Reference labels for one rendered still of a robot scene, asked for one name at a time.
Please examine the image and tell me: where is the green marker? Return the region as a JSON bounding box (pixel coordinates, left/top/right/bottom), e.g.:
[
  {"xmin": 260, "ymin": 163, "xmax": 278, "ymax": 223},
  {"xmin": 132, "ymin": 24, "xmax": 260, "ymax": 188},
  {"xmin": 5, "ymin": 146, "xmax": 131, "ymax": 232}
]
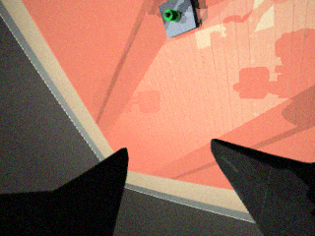
[{"xmin": 164, "ymin": 9, "xmax": 180, "ymax": 22}]

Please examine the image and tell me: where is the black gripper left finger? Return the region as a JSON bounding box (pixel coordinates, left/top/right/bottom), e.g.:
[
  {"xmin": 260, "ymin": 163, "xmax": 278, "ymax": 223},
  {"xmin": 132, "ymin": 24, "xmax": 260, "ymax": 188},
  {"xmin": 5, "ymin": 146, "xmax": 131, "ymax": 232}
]
[{"xmin": 0, "ymin": 147, "xmax": 129, "ymax": 236}]

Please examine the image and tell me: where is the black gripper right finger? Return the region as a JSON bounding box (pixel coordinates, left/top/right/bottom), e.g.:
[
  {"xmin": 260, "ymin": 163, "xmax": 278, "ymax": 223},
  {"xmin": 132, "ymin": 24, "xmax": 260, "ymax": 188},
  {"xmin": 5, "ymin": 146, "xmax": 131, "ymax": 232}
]
[{"xmin": 210, "ymin": 139, "xmax": 315, "ymax": 236}]

